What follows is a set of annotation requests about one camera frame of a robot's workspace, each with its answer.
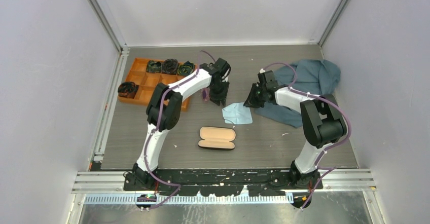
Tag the black glasses case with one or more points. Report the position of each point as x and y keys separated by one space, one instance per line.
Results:
x=216 y=138

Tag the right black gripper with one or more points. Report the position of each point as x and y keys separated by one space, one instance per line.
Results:
x=251 y=102

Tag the dark green rolled tie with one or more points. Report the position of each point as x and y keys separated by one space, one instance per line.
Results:
x=153 y=66

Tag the dark brown rolled tie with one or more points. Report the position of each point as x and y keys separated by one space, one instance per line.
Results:
x=170 y=66

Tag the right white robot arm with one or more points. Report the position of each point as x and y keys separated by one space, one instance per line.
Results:
x=322 y=120

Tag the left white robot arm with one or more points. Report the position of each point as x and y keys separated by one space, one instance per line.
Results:
x=164 y=111

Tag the green yellow rolled tie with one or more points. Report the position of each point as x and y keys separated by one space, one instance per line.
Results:
x=185 y=69

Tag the light blue cleaning cloth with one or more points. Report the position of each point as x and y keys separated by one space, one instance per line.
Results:
x=237 y=114

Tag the purple sunglasses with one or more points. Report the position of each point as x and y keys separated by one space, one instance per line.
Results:
x=205 y=94

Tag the dark teal cloth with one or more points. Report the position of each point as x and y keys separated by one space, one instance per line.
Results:
x=315 y=76

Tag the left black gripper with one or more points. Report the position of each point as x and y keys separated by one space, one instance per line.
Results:
x=221 y=98

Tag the black orange rolled tie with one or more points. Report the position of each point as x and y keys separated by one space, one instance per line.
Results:
x=128 y=90

